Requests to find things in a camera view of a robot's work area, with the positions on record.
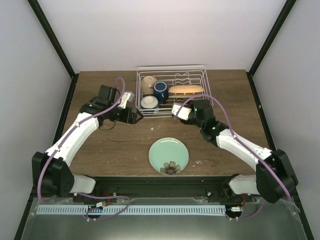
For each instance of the dark blue mug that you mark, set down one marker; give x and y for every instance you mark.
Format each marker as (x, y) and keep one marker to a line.
(161, 92)

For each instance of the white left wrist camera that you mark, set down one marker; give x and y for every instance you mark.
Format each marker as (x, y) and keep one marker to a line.
(128, 96)

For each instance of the black left frame post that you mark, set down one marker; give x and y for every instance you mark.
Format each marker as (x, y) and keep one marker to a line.
(46, 26)

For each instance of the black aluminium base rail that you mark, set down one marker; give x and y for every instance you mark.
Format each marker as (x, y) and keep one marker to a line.
(214, 188)

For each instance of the green plate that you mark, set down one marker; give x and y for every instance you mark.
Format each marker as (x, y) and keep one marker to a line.
(168, 156)

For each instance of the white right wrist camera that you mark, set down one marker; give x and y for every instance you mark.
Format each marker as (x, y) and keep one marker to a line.
(179, 111)

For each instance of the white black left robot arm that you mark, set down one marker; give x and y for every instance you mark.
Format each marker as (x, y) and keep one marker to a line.
(51, 169)

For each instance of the metal sheet front panel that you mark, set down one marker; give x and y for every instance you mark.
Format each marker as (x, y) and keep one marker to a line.
(258, 221)

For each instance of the white wire dish rack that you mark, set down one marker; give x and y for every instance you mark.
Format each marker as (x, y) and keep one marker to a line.
(172, 75)

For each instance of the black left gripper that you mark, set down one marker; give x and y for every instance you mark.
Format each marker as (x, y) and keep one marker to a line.
(132, 120)

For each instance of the black frame post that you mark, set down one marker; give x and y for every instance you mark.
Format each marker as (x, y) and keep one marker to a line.
(280, 20)
(46, 26)

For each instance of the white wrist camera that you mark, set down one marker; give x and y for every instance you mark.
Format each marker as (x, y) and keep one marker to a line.
(179, 111)
(128, 96)

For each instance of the large cream ceramic bowl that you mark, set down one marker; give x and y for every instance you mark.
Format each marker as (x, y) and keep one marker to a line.
(147, 84)

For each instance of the yellow woven round plate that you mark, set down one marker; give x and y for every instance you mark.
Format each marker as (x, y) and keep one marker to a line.
(182, 95)

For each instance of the teal cup white interior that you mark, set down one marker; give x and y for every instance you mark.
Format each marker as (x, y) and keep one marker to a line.
(149, 102)

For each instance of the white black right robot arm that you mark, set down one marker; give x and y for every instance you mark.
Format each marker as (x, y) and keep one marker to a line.
(274, 176)

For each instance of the light blue slotted cable duct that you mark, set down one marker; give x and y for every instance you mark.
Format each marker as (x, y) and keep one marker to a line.
(132, 210)

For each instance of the black right frame post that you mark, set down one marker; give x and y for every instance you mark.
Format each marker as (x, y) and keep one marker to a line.
(280, 20)

